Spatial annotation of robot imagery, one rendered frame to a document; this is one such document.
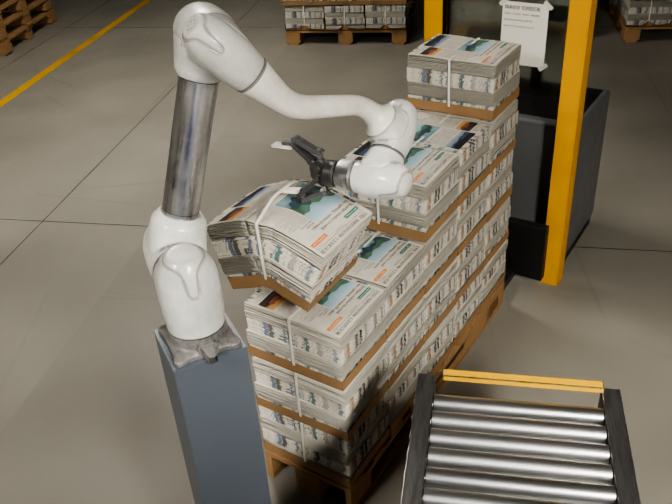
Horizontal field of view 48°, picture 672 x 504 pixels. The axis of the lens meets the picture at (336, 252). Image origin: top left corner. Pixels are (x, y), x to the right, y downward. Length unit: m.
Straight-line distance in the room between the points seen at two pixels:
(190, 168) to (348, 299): 0.74
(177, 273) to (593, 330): 2.31
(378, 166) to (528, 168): 1.94
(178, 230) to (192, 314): 0.24
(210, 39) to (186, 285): 0.59
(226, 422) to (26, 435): 1.48
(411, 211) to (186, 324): 1.03
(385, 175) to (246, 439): 0.85
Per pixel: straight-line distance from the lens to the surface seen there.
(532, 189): 3.93
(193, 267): 1.91
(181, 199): 2.04
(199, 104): 1.95
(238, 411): 2.16
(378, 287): 2.52
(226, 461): 2.27
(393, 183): 1.99
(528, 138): 3.82
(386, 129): 2.05
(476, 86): 3.05
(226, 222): 2.26
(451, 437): 2.05
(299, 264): 2.16
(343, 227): 2.21
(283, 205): 2.26
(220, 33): 1.75
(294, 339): 2.44
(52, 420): 3.52
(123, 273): 4.32
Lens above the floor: 2.28
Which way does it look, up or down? 33 degrees down
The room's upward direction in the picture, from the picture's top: 4 degrees counter-clockwise
